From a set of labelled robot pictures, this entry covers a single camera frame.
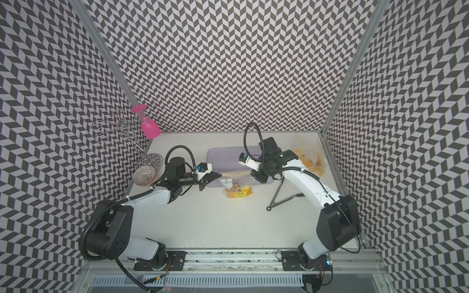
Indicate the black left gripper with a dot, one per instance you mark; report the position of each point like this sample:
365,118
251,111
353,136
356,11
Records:
203,182

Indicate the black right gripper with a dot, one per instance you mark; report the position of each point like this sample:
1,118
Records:
257,174

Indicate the clear bag yellow chick print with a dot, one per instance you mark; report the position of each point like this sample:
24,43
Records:
237,184

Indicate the clear resealable bag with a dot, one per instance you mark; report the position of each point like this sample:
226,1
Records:
318,162

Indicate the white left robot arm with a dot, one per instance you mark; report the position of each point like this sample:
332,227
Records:
107,236

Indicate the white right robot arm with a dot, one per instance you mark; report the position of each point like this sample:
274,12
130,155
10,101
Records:
338,216

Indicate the ribbed glass bowl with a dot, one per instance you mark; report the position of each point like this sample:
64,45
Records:
145,176

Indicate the pink upside-down wine glass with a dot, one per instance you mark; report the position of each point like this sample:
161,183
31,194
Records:
149,127

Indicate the chrome glass drying rack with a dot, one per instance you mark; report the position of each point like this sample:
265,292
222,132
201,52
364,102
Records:
122,126

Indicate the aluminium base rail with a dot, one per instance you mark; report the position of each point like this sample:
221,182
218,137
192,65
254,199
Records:
270,261

